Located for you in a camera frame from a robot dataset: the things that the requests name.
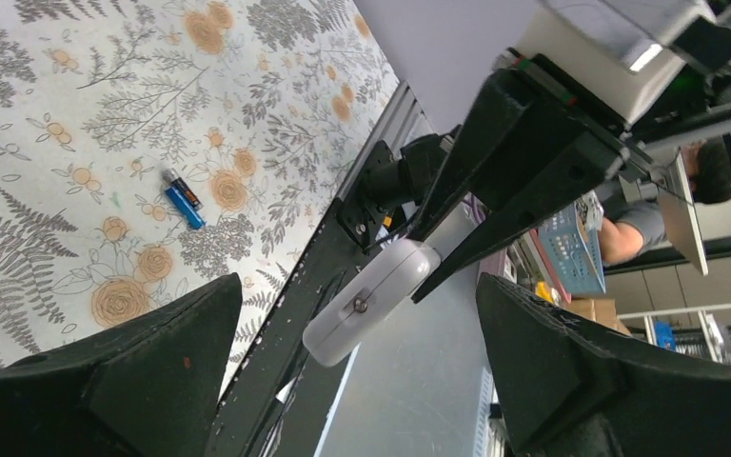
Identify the person in background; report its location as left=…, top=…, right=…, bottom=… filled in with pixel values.
left=599, top=138, right=731, bottom=268

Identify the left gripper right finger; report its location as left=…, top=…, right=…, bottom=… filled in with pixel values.
left=476, top=274, right=731, bottom=456

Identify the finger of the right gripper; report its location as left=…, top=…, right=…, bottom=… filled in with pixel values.
left=419, top=69, right=567, bottom=210
left=410, top=133, right=623, bottom=303

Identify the blue plastic basket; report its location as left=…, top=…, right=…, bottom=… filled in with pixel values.
left=537, top=201, right=605, bottom=295

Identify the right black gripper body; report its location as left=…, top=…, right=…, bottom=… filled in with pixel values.
left=495, top=1, right=731, bottom=181

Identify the white remote control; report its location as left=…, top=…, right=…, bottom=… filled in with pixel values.
left=303, top=239, right=441, bottom=368

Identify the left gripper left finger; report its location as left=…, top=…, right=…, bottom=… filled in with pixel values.
left=0, top=273, right=242, bottom=456

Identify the floral table mat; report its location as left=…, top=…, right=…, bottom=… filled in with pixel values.
left=0, top=1, right=398, bottom=370

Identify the blue AA battery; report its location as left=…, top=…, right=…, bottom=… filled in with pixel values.
left=165, top=186, right=206, bottom=230

